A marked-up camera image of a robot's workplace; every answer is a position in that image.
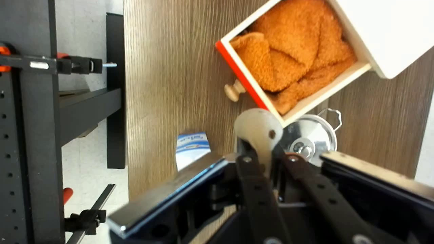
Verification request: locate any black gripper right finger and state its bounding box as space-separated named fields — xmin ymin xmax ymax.
xmin=283 ymin=153 xmax=401 ymax=244

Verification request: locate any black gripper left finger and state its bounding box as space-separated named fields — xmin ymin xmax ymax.
xmin=236 ymin=154 xmax=290 ymax=244

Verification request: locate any brown cookie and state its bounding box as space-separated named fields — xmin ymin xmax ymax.
xmin=233 ymin=108 xmax=283 ymax=176

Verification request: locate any wooden drawer with red front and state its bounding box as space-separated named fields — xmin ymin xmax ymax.
xmin=216 ymin=0 xmax=370 ymax=126

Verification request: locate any orange cloth in drawer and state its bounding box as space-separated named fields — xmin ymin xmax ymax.
xmin=231 ymin=0 xmax=357 ymax=114

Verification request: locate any blue white milk carton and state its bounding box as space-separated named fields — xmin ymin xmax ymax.
xmin=175 ymin=133 xmax=210 ymax=171

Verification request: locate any cream wooden box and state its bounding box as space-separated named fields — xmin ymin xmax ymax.
xmin=328 ymin=0 xmax=434 ymax=78

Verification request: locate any black table frame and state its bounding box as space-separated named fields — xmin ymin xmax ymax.
xmin=0 ymin=0 xmax=125 ymax=244

